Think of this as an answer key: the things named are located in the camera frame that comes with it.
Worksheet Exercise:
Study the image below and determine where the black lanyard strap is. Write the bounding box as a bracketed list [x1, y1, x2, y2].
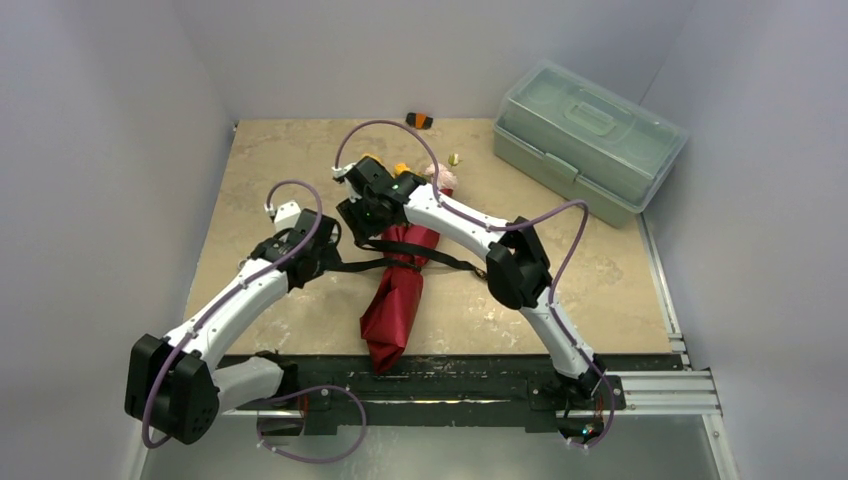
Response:
[324, 237, 488, 281]

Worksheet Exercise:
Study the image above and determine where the pink fake rose stem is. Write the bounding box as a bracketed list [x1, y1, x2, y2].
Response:
[423, 153, 461, 196]

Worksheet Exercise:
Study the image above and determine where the dark red wrapping paper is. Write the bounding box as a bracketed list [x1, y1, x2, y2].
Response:
[358, 188, 455, 376]

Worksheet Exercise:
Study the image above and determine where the yellow fake flower stem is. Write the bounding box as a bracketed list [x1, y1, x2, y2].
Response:
[361, 153, 412, 177]

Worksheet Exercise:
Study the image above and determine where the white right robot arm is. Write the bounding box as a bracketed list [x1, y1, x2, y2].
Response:
[332, 156, 605, 407]

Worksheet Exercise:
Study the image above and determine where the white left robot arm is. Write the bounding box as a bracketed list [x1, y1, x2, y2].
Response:
[124, 201, 341, 444]

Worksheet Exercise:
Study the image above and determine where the small orange black object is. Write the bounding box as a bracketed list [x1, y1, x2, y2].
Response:
[405, 112, 434, 130]

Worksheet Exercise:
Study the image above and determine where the green plastic toolbox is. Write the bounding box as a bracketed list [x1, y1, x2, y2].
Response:
[493, 61, 688, 228]

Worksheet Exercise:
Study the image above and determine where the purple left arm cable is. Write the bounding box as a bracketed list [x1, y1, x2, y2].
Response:
[140, 180, 369, 466]

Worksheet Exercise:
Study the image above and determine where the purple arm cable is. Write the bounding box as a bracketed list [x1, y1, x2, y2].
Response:
[140, 180, 369, 466]
[333, 119, 617, 452]

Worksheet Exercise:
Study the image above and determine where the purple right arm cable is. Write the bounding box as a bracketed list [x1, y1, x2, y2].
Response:
[333, 119, 617, 452]

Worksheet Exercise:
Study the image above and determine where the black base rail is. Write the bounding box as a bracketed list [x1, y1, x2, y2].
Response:
[236, 354, 684, 441]

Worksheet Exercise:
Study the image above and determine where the aluminium frame rail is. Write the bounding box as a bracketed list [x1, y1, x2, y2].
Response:
[122, 218, 743, 480]

